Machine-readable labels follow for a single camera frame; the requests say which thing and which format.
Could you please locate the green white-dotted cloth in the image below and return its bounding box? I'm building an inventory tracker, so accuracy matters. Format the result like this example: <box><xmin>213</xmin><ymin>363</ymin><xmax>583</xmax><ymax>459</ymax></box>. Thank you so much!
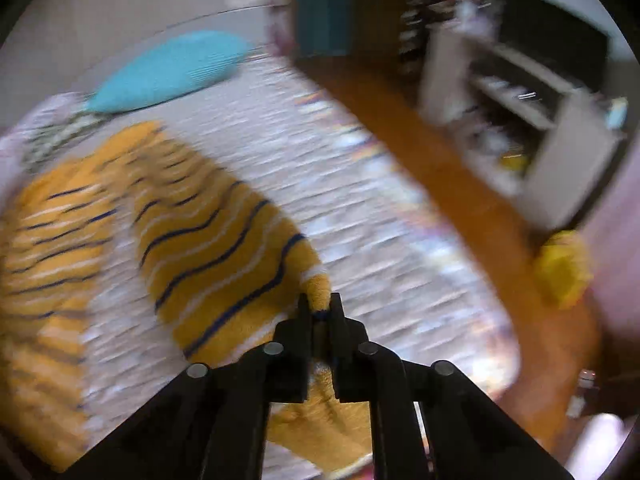
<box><xmin>22</xmin><ymin>109</ymin><xmax>103</xmax><ymax>172</ymax></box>

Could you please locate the white shelf unit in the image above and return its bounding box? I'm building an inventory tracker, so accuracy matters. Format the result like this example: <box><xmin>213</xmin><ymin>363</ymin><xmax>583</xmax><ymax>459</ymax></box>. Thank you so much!
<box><xmin>417</xmin><ymin>25</ymin><xmax>631</xmax><ymax>232</ymax></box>

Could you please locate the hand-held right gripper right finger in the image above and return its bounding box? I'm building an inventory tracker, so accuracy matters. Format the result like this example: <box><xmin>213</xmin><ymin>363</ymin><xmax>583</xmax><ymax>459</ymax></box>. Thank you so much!
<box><xmin>330</xmin><ymin>293</ymin><xmax>576</xmax><ymax>480</ymax></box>

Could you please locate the small clear bottle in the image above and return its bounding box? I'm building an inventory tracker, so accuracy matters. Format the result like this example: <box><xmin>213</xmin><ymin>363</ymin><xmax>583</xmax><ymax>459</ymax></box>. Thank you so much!
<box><xmin>566</xmin><ymin>369</ymin><xmax>599</xmax><ymax>419</ymax></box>

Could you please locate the dark cluttered rack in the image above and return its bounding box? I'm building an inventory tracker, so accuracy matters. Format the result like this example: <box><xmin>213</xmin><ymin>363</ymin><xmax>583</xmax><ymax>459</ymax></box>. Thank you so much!
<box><xmin>397</xmin><ymin>0</ymin><xmax>476</xmax><ymax>77</ymax></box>

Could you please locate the teal pillow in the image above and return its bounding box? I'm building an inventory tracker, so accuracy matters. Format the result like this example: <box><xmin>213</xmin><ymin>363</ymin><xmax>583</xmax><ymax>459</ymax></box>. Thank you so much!
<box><xmin>85</xmin><ymin>30</ymin><xmax>262</xmax><ymax>114</ymax></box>

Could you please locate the yellow cloth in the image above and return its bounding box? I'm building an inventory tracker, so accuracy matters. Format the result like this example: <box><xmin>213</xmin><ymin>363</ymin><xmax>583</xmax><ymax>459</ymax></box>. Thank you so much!
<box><xmin>532</xmin><ymin>230</ymin><xmax>594</xmax><ymax>311</ymax></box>

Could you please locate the teal door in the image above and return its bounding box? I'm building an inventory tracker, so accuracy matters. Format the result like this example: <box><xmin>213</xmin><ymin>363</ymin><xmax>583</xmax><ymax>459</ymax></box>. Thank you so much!
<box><xmin>294</xmin><ymin>0</ymin><xmax>357</xmax><ymax>59</ymax></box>

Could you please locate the beige patterned bed blanket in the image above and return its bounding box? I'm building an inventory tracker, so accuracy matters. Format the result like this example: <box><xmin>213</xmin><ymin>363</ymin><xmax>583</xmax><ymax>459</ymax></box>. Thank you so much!
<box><xmin>0</xmin><ymin>55</ymin><xmax>521</xmax><ymax>480</ymax></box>

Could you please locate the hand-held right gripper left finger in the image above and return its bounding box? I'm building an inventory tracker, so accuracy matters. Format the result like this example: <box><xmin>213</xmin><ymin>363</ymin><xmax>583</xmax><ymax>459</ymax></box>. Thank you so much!
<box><xmin>60</xmin><ymin>293</ymin><xmax>311</xmax><ymax>480</ymax></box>

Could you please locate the pink floral quilt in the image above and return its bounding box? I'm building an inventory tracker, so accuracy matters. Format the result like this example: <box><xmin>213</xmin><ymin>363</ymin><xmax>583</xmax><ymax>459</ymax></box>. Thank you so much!
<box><xmin>0</xmin><ymin>92</ymin><xmax>86</xmax><ymax>211</ymax></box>

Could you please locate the dark screen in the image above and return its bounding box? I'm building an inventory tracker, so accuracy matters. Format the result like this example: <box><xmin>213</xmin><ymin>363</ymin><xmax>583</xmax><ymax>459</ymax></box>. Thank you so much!
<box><xmin>480</xmin><ymin>0</ymin><xmax>612</xmax><ymax>97</ymax></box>

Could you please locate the yellow striped sweater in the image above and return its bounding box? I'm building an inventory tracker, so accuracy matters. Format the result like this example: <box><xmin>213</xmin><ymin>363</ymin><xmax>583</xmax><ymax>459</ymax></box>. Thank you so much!
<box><xmin>0</xmin><ymin>121</ymin><xmax>375</xmax><ymax>476</ymax></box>

